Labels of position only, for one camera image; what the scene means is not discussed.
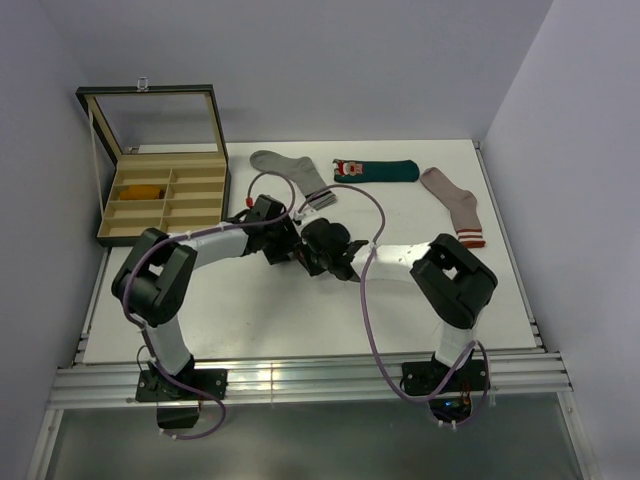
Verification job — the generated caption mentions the mustard yellow sock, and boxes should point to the mustard yellow sock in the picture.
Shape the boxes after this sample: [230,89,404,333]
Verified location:
[118,185,164,201]

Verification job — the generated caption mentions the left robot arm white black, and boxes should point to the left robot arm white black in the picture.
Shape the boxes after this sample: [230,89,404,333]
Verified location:
[111,195,301,399]

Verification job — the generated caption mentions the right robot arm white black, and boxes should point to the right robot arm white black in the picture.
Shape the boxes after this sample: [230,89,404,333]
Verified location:
[298,218,498,390]

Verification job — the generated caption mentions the grey striped sock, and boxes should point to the grey striped sock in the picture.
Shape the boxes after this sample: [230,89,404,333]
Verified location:
[249,150,337,211]

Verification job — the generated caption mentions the dark green reindeer sock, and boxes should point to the dark green reindeer sock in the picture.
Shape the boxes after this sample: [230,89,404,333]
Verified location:
[333,159,420,184]

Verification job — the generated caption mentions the taupe sock red cuff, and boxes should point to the taupe sock red cuff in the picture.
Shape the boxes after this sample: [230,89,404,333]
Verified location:
[420,167,486,249]

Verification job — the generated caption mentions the black compartment box beige lining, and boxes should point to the black compartment box beige lining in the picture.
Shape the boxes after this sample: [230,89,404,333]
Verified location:
[75,78,231,248]

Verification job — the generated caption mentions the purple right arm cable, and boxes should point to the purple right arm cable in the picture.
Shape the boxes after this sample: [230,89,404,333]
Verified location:
[297,184,494,430]

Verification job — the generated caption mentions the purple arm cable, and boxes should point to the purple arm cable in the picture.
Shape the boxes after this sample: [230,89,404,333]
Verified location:
[122,172,299,441]
[297,184,494,430]

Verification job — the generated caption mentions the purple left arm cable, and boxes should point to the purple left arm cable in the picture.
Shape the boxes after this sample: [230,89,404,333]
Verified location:
[122,172,299,441]

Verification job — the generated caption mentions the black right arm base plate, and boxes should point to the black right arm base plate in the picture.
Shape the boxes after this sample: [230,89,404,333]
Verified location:
[400,359,487,396]

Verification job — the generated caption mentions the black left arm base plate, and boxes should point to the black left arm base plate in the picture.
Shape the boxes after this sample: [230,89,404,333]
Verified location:
[135,368,227,403]

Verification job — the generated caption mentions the aluminium rail frame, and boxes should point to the aluminium rail frame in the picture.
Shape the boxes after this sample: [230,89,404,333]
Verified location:
[27,139,600,479]

